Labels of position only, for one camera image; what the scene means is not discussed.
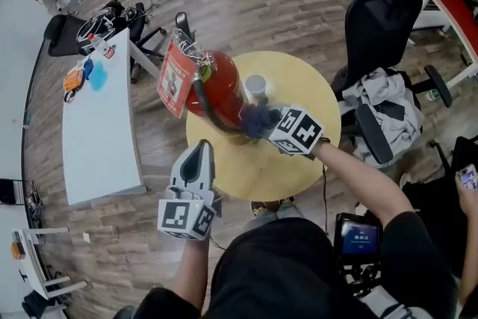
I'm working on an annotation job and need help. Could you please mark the person's black shirt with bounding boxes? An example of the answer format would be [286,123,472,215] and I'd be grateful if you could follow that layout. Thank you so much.
[122,216,459,319]

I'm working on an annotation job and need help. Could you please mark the black office chair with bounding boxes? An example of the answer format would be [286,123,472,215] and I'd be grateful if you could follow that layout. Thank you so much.
[43,1,167,83]

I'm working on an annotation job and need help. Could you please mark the white rectangular table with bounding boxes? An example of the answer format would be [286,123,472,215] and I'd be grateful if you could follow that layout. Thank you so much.
[61,27,161,206]

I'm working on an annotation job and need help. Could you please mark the grey hoodie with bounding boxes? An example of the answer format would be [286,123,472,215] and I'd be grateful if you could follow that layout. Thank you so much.
[338,66,425,167]

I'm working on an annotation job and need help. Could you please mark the black monitor screen rig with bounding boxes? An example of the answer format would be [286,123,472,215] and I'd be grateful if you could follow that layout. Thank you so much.
[333,212,384,266]

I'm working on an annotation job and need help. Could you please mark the grey-blue wiping cloth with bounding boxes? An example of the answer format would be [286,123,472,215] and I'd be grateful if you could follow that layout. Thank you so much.
[240,99,281,139]

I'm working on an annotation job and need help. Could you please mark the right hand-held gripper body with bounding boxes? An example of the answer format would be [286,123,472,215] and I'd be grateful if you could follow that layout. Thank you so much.
[267,106,325,161]

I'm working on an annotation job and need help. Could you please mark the light blue cloth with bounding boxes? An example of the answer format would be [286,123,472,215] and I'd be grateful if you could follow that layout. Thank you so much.
[88,61,109,91]

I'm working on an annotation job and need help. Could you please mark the red-topped white table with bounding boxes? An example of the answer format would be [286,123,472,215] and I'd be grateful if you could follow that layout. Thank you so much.
[412,0,478,89]

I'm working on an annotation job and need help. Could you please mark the white disposable cup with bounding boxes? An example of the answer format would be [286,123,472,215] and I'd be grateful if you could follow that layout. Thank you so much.
[244,74,269,104]

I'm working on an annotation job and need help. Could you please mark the person's grey trousers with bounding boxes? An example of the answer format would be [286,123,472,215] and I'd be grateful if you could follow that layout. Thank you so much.
[246,207,305,225]

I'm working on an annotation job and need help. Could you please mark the black high-back mesh chair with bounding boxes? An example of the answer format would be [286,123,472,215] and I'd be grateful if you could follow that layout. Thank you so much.
[330,0,455,165]

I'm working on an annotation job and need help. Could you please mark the person's left shoe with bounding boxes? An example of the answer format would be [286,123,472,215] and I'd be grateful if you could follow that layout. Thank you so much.
[249,200,277,217]

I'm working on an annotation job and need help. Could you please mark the clear red-label water bottle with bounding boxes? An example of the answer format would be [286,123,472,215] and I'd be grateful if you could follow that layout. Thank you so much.
[87,33,117,59]

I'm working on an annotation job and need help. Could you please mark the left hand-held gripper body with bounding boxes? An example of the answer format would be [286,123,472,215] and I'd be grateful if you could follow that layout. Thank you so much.
[157,186,220,241]

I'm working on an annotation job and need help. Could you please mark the tangle of black cables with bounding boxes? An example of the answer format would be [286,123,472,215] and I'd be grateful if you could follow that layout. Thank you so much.
[24,181,46,227]

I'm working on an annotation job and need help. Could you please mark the red fire extinguisher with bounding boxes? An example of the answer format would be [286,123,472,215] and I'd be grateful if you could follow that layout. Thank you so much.
[156,12,262,145]

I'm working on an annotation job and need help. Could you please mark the person's left forearm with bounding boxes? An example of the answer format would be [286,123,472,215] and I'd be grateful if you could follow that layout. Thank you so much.
[170,238,210,311]

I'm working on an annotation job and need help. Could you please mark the black bag with white cords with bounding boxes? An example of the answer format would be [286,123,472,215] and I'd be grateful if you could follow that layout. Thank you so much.
[76,7,120,46]

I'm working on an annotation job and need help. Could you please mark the round yellow wooden table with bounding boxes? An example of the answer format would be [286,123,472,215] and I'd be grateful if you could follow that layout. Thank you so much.
[185,51,341,202]

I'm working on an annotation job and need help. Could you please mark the person's right forearm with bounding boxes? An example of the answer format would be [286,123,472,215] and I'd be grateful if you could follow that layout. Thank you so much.
[317,141,415,232]

